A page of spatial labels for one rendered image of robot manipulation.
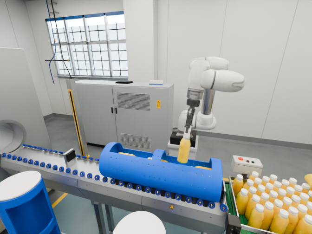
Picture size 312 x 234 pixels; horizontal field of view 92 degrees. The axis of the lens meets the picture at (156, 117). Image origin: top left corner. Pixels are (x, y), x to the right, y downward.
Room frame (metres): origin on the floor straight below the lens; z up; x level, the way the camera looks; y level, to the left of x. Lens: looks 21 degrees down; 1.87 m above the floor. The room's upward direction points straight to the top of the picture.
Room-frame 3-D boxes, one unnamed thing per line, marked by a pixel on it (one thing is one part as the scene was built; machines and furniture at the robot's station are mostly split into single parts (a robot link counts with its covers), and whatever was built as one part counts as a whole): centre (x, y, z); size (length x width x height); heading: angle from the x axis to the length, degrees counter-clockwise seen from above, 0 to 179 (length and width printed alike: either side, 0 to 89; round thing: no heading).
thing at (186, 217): (1.13, 0.54, 0.79); 2.17 x 0.29 x 0.34; 73
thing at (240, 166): (1.04, -0.75, 1.05); 0.20 x 0.10 x 0.10; 73
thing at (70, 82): (1.57, 0.87, 0.85); 0.06 x 0.06 x 1.70; 73
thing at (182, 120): (1.57, -0.34, 1.25); 0.18 x 0.16 x 0.22; 79
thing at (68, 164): (1.21, 0.81, 1.00); 0.10 x 0.04 x 0.15; 163
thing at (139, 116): (3.08, 0.74, 0.72); 2.15 x 0.54 x 1.45; 73
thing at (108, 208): (1.19, 0.52, 0.31); 0.06 x 0.06 x 0.63; 73
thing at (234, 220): (0.62, -0.45, 0.95); 0.10 x 0.07 x 0.10; 163
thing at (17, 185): (0.86, 1.01, 1.03); 0.28 x 0.28 x 0.01
